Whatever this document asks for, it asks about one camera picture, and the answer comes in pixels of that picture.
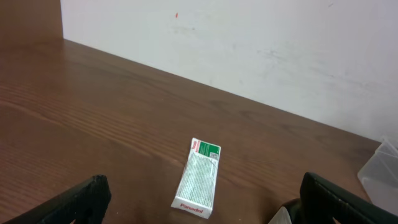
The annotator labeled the black bottle white cap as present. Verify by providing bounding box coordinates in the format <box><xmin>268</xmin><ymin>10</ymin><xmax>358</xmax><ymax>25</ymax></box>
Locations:
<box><xmin>269</xmin><ymin>198</ymin><xmax>303</xmax><ymax>224</ymax></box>

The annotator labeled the clear plastic container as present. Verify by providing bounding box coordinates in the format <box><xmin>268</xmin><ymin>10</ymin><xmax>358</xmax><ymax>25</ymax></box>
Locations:
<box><xmin>358</xmin><ymin>137</ymin><xmax>398</xmax><ymax>215</ymax></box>

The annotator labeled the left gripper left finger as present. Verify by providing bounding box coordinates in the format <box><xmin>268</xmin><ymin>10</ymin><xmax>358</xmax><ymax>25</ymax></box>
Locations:
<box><xmin>6</xmin><ymin>175</ymin><xmax>111</xmax><ymax>224</ymax></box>

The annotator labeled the white green Panadol box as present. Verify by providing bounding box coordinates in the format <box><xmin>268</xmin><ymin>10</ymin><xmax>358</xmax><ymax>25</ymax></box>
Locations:
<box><xmin>171</xmin><ymin>138</ymin><xmax>221</xmax><ymax>219</ymax></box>

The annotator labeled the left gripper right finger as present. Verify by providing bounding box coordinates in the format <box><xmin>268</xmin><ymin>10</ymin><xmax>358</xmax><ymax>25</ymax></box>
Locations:
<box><xmin>300</xmin><ymin>172</ymin><xmax>397</xmax><ymax>224</ymax></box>

